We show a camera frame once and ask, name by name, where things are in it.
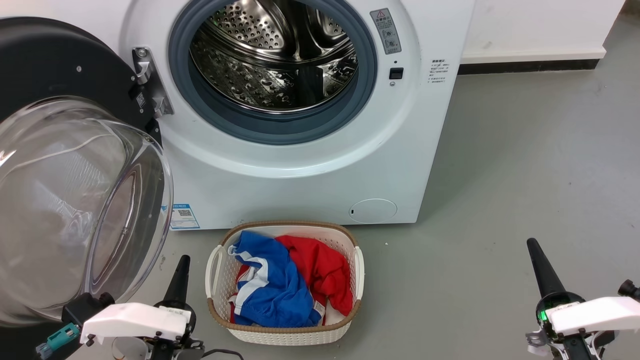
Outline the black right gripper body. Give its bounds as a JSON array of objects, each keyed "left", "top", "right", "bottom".
[{"left": 524, "top": 291, "right": 617, "bottom": 360}]

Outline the teal cable connector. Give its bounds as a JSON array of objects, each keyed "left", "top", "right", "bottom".
[{"left": 35, "top": 322, "right": 81, "bottom": 360}]

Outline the round white filter cover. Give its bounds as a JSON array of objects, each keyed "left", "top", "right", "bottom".
[{"left": 348, "top": 198, "right": 399, "bottom": 225}]

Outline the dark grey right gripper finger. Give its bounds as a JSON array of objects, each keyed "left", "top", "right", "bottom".
[{"left": 526, "top": 237, "right": 569, "bottom": 299}]

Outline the white front-load washing machine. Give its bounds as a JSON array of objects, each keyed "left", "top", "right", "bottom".
[{"left": 65, "top": 0, "right": 477, "bottom": 232}]

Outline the metal door hinge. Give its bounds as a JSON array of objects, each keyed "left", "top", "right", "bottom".
[{"left": 130, "top": 46, "right": 175, "bottom": 120}]

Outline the stainless steel washer drum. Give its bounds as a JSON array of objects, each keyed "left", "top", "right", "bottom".
[{"left": 189, "top": 0, "right": 360, "bottom": 115}]

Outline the blue energy label sticker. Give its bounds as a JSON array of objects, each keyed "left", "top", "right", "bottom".
[{"left": 169, "top": 202, "right": 201, "bottom": 230}]

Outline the grey warning sticker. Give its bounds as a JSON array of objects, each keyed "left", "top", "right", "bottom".
[{"left": 369, "top": 7, "right": 403, "bottom": 55}]

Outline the white woven-rim laundry basket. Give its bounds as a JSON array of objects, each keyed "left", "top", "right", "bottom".
[{"left": 204, "top": 220, "right": 366, "bottom": 347}]

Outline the red garment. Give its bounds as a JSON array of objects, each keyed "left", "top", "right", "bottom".
[{"left": 229, "top": 234, "right": 355, "bottom": 325}]

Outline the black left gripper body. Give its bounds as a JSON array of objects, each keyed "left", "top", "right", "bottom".
[{"left": 111, "top": 300, "right": 206, "bottom": 360}]

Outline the black round glass washer door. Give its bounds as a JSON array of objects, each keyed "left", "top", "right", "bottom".
[{"left": 0, "top": 16, "right": 175, "bottom": 329}]

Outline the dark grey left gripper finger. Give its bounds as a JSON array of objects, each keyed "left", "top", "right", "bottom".
[{"left": 162, "top": 254, "right": 192, "bottom": 308}]

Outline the blue and white garment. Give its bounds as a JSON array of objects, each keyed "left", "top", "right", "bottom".
[{"left": 227, "top": 230, "right": 324, "bottom": 329}]

